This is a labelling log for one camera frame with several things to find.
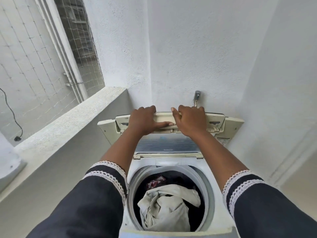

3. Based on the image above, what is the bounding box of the grey metal wall tap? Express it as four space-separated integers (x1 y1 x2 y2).
193 91 202 108

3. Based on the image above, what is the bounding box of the folding washing machine lid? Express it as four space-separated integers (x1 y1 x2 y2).
115 111 226 160

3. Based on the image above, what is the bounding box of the person's dark sleeve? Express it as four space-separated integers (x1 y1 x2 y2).
26 161 129 238
222 170 317 238

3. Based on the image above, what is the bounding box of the person's right forearm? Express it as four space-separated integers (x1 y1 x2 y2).
185 129 249 187

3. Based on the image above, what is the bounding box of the person's left dark sleeve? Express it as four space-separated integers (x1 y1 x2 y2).
26 161 129 238

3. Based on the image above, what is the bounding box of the beige crumpled cloth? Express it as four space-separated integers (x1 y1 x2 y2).
137 184 201 232

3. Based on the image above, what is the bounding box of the white door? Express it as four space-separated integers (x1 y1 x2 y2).
269 126 317 211

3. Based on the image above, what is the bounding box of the person's right dark sleeve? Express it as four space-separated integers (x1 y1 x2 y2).
222 170 317 238

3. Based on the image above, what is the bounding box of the white top-load washing machine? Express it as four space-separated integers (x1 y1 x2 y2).
97 113 246 238

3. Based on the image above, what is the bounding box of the white plastic basin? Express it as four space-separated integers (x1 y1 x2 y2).
0 131 27 193

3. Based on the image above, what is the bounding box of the red patterned cloth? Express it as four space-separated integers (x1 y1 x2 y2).
146 177 166 191

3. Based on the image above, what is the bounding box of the person's left forearm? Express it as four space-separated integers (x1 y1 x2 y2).
99 129 147 172

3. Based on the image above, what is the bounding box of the black cable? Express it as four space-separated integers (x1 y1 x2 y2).
0 88 23 142

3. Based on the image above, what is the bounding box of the person's right hand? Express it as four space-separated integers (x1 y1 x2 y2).
171 105 208 137

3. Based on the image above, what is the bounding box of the white drain pipe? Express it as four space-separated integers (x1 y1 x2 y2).
35 0 88 102

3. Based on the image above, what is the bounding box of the person's left hand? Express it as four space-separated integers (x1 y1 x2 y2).
127 105 175 137

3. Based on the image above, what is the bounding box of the thin safety net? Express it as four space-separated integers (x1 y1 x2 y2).
0 0 106 138

